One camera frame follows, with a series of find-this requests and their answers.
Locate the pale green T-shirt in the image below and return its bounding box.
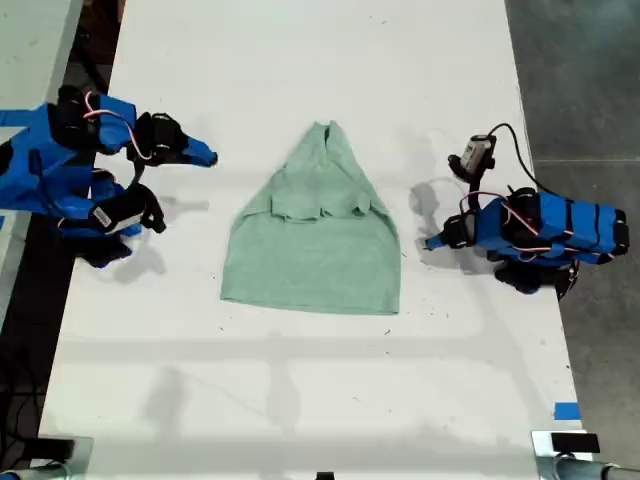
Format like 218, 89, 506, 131
219, 119, 403, 317

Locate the short blue tape strip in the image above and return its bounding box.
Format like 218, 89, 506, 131
553, 401, 583, 422

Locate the black clamp block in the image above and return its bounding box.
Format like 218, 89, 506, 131
35, 436, 76, 460
550, 433, 601, 455

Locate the grey metal pipe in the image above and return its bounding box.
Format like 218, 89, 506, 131
537, 456, 640, 480
0, 461, 69, 480

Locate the black camera stalk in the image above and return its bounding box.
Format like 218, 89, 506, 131
459, 172, 489, 216

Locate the black silver camera box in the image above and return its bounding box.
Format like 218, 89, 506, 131
447, 133, 498, 182

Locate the black camera box white label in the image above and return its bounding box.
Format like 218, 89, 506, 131
88, 183, 168, 236

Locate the black camera cable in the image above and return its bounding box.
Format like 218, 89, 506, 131
487, 122, 552, 195

